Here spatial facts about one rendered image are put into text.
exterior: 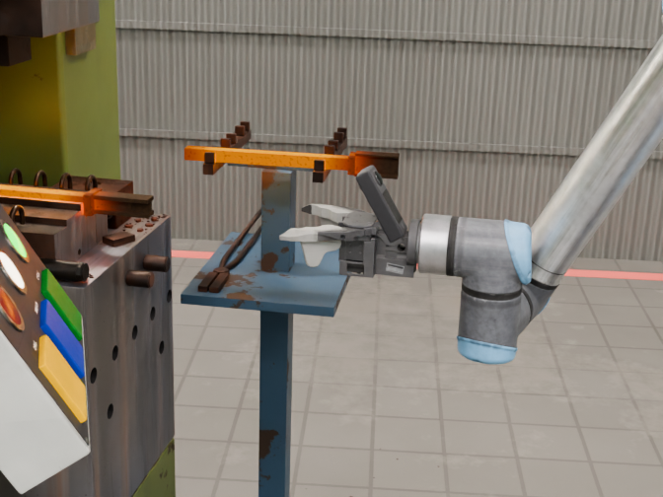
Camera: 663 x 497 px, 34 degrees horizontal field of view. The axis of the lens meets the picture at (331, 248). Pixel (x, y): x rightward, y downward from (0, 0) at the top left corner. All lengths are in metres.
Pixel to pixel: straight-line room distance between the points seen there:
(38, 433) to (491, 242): 0.76
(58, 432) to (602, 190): 0.91
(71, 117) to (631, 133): 0.99
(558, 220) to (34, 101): 0.95
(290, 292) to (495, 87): 2.52
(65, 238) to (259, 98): 2.88
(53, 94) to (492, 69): 2.75
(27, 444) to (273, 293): 1.09
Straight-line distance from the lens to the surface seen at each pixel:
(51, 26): 1.60
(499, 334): 1.62
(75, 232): 1.71
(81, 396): 1.13
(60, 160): 2.01
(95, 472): 1.76
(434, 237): 1.58
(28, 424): 1.06
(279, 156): 2.03
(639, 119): 1.61
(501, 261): 1.57
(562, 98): 4.52
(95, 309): 1.66
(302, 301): 2.05
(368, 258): 1.60
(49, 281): 1.29
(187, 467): 2.94
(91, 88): 2.09
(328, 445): 3.05
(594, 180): 1.64
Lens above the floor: 1.49
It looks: 19 degrees down
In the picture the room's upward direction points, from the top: 2 degrees clockwise
